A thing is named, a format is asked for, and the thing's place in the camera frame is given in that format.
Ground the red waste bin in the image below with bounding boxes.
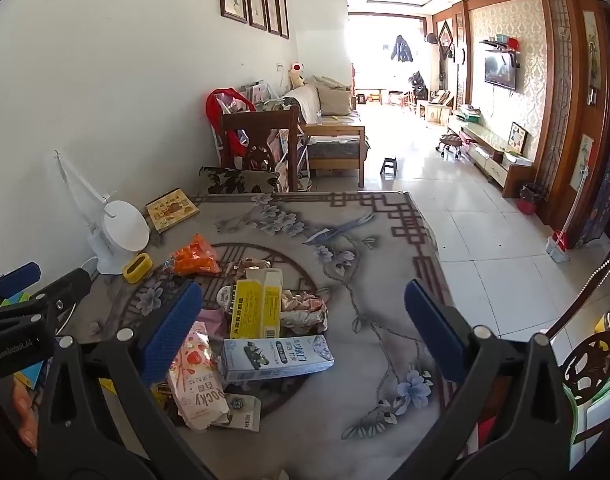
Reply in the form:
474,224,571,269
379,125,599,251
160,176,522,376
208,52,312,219
516,183,547,216

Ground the blue printed door curtain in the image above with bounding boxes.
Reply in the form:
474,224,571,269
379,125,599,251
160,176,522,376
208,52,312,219
580,125,610,246

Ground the round wheeled stool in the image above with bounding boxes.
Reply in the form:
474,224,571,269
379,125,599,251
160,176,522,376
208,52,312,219
435,132,467,161

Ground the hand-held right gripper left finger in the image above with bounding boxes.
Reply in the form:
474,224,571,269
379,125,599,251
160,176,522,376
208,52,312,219
35,279,221,480

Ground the yellow medicine box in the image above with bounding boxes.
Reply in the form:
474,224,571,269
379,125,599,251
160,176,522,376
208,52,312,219
228,266,284,341

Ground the brown wrapper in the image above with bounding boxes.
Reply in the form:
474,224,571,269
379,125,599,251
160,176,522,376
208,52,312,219
225,257,273,281

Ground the wall shelf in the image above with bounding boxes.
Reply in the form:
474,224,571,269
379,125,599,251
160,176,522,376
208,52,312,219
479,35,522,55

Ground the red cloth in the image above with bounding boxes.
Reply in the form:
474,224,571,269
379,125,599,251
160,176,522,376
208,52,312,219
206,87,258,166

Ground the carved wooden chair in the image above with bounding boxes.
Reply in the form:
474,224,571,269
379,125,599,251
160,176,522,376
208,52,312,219
540,237,610,411

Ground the yellow digital timer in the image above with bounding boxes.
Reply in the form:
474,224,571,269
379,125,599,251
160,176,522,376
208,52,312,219
122,254,153,283

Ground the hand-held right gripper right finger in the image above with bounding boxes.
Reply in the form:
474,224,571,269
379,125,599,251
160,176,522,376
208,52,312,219
389,279,573,480

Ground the white bead string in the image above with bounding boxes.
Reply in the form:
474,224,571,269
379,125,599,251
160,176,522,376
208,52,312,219
545,245,610,336

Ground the pink white wrapper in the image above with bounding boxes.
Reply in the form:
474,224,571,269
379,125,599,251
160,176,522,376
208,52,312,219
281,290,330,335

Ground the floral seat cushion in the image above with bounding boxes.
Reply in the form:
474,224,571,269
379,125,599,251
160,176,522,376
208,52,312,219
199,166,282,196

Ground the small white carton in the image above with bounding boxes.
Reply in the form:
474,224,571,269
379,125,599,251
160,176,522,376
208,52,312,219
210,394,262,433

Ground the dark wooden chair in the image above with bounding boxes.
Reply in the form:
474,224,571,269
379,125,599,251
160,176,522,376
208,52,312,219
220,105,302,193

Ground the diamond wall decoration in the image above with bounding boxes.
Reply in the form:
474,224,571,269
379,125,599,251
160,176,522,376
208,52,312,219
437,19,456,58

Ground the white desk lamp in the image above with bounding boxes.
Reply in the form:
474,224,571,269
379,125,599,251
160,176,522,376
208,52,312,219
55,151,152,276

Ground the pink plastic wrapper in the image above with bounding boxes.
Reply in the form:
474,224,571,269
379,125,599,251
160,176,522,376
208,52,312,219
197,307,228,338

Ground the wooden sofa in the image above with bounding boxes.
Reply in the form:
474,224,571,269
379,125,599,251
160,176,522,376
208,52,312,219
280,76,372,188

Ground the yellow cartoon notebook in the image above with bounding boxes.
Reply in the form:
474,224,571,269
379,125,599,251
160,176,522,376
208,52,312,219
145,187,202,233

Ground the short wall scroll painting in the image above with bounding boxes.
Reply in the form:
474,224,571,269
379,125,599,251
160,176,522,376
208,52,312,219
575,132,595,191

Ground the television cabinet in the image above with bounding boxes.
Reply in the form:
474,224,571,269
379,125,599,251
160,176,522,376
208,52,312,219
447,115,536,198

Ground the beige sofa pillow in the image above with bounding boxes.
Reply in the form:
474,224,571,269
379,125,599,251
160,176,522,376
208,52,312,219
312,76,353,116

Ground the red broom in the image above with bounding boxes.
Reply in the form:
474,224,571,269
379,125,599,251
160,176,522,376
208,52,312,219
555,157,593,251

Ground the grey dustpan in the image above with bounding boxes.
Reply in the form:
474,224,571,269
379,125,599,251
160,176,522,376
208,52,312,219
544,237,571,263

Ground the green rimmed bin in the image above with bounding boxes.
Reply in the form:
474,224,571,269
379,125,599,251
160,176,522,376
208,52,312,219
562,382,610,461

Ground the long wall scroll painting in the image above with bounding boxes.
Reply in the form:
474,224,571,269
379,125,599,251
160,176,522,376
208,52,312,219
582,10,602,106

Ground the orange snack bag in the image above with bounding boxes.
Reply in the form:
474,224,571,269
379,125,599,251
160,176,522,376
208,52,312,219
161,233,222,277

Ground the person's left hand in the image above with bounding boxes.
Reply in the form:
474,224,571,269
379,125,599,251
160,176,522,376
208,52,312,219
12,377,40,456

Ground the blue white milk carton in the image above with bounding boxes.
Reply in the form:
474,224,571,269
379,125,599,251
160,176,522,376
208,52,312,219
220,334,336,382

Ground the pink strawberry snack packet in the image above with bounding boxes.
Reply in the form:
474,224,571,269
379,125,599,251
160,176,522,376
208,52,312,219
166,321,231,432

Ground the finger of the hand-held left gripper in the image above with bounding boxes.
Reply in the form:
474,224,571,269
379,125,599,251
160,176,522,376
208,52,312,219
22,267,92,322
0,261,42,306

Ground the dark hanging jacket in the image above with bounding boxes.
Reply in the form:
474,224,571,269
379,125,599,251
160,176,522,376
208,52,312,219
390,35,414,64

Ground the wall television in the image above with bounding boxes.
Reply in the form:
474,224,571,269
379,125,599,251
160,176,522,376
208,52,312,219
484,54,517,92

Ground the framed geometric picture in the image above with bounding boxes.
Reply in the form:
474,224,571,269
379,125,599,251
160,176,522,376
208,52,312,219
508,121,528,155

